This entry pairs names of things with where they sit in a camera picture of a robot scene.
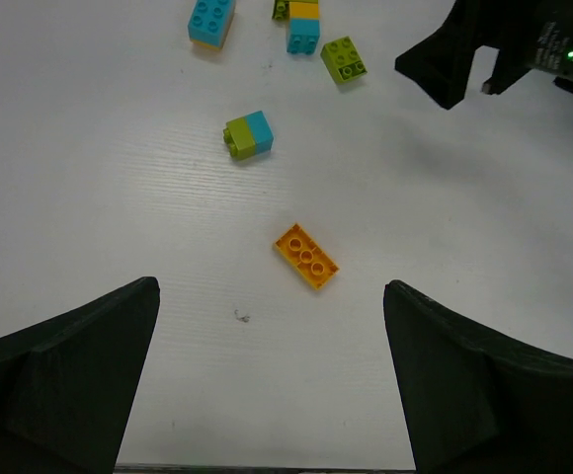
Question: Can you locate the orange yellow lego brick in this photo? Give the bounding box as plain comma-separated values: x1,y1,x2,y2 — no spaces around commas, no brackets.
274,223,339,290

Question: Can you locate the small green square lego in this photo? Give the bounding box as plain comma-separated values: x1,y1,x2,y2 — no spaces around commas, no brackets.
320,37,368,85

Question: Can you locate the green yellow blue lego stack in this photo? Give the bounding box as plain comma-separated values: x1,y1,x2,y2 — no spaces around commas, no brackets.
272,0,321,55

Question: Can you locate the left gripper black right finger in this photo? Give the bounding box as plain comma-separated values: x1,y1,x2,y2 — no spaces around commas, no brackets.
383,280,573,473

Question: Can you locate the blue lego on orange plate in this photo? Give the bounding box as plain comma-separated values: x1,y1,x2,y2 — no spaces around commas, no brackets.
188,0,236,50

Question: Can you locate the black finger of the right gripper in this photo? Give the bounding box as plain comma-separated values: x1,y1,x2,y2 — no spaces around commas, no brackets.
481,29,532,95
394,0,501,110

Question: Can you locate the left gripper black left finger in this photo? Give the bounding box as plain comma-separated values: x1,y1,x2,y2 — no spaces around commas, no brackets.
0,276,160,473

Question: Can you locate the green and blue lego cube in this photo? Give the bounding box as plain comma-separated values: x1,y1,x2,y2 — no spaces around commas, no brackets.
223,111,274,161

